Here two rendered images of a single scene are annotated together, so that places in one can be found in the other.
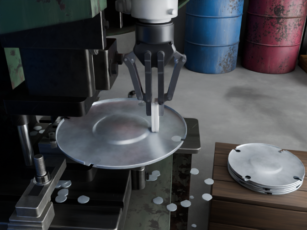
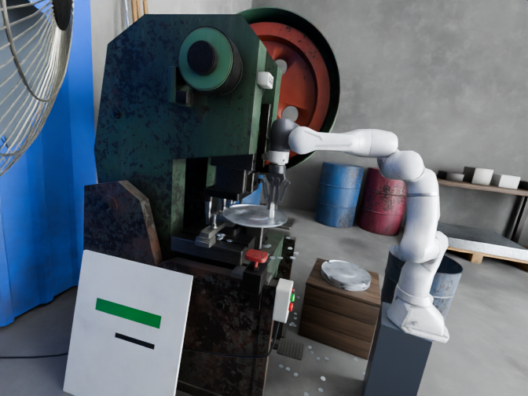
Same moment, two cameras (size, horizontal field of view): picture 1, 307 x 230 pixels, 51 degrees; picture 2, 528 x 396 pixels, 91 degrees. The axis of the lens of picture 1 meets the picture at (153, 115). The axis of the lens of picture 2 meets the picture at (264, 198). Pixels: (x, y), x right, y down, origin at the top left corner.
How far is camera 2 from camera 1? 0.49 m
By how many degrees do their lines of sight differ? 16
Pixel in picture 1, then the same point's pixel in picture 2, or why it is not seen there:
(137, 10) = (269, 158)
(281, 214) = (349, 302)
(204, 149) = not seen: hidden behind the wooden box
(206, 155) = not seen: hidden behind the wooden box
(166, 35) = (280, 170)
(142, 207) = not seen: hidden behind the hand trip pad
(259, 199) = (335, 290)
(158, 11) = (278, 159)
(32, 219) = (206, 238)
